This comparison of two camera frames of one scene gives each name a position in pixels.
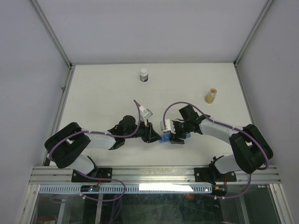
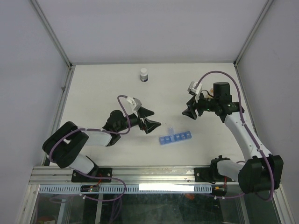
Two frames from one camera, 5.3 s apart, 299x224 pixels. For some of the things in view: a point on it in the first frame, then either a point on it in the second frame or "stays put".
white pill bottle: [144, 75] stays put
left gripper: [150, 135] to [149, 125]
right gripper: [176, 135] to [192, 105]
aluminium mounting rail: [147, 174] stays put
